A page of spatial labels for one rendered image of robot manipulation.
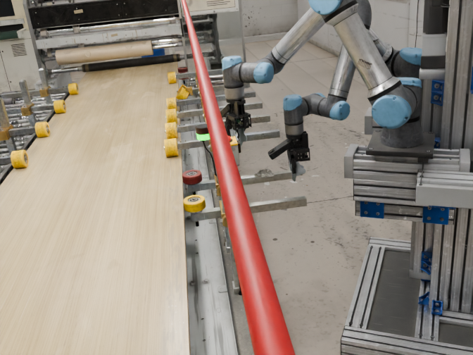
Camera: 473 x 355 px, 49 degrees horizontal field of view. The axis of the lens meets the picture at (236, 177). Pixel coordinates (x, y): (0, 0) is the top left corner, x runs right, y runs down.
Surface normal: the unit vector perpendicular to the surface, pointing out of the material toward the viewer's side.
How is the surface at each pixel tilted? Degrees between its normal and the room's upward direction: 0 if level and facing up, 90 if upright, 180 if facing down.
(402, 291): 0
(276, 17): 90
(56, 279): 0
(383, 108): 97
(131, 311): 0
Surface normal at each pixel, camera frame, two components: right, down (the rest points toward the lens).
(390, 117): -0.40, 0.50
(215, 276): -0.09, -0.91
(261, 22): 0.15, 0.38
